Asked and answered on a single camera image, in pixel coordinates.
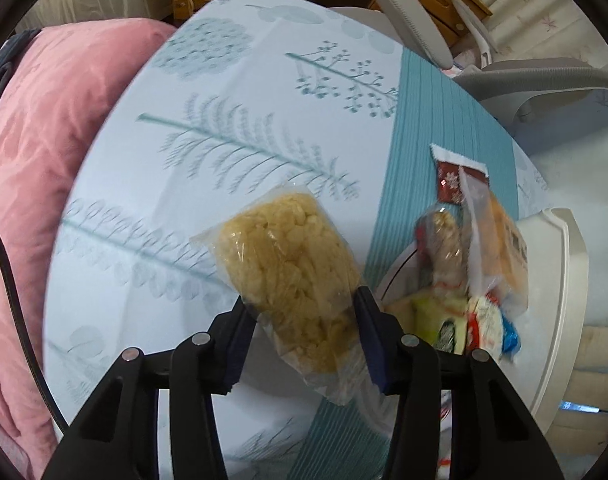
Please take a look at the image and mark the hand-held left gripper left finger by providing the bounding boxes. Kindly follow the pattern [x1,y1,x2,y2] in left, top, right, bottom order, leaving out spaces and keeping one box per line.
[41,296,259,480]

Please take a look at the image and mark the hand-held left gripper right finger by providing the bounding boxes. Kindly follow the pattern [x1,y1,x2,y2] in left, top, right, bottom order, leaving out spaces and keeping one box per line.
[354,286,567,480]

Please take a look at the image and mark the clear bag of yellow crisps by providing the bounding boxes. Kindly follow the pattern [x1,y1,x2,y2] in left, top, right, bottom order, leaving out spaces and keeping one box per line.
[190,185,372,407]

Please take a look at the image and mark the clear red-print pastry packet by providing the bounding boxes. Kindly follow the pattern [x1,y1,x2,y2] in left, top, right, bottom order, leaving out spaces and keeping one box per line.
[415,209,470,306]

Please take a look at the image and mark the white plastic bin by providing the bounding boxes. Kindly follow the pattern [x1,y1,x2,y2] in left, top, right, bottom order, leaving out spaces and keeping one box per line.
[464,207,590,436]

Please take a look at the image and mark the green yellow snack packet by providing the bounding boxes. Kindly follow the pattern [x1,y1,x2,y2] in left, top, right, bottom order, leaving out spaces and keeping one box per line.
[384,295,470,356]

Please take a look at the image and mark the orange cracker tray packet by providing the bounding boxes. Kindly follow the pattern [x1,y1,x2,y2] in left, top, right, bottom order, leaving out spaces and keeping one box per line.
[459,165,530,311]

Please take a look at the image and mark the red snowflake snack packet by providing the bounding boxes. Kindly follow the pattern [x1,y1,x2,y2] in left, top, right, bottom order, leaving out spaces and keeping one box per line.
[429,143,490,206]

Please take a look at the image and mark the pink pillow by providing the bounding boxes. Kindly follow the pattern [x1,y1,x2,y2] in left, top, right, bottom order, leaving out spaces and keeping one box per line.
[0,17,179,480]

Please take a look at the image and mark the grey office chair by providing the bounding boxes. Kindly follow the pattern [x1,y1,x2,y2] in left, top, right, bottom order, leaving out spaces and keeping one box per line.
[351,0,608,126]

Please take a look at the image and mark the black cable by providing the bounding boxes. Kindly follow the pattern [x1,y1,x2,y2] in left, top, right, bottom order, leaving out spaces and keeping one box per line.
[0,214,69,433]

